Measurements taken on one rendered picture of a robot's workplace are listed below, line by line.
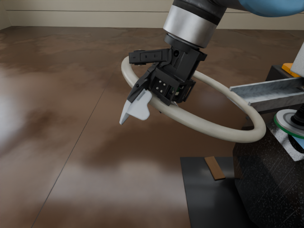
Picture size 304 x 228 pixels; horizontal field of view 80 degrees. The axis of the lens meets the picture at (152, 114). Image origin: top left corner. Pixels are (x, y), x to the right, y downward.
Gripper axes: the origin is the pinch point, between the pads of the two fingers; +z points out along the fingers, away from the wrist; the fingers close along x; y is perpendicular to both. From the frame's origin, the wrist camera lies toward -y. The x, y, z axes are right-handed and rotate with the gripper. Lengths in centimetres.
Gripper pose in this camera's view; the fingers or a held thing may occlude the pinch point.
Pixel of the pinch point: (140, 116)
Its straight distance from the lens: 45.6
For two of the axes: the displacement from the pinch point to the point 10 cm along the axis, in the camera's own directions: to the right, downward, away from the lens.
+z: -3.7, 8.0, 4.7
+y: 7.0, 5.8, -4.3
